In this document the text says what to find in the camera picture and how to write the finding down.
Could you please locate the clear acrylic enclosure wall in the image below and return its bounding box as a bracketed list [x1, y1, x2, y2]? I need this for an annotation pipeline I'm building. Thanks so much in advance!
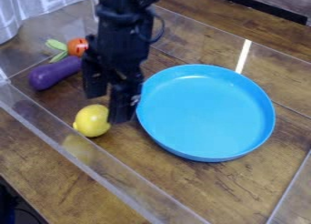
[0, 0, 311, 224]

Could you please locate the black bar in background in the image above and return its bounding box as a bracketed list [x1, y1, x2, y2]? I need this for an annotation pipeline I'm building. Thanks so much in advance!
[225, 0, 307, 25]

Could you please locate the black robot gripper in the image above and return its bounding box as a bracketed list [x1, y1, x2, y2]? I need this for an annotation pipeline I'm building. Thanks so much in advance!
[81, 5, 165, 124]

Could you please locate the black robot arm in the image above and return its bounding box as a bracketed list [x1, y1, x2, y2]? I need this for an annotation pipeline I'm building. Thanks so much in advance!
[81, 0, 162, 124]

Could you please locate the yellow toy lemon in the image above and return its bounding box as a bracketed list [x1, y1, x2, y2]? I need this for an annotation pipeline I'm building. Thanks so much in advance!
[73, 104, 110, 137]

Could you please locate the blue round tray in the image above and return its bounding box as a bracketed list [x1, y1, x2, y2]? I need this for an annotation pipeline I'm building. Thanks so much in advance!
[136, 65, 276, 162]

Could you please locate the purple toy eggplant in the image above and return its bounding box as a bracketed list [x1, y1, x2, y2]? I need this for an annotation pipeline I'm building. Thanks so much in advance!
[28, 56, 81, 91]

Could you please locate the orange toy carrot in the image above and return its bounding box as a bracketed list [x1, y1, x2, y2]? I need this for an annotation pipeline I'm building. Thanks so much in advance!
[45, 37, 88, 63]

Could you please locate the grey white curtain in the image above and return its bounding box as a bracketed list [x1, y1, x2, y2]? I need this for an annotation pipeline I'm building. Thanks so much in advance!
[0, 0, 82, 45]

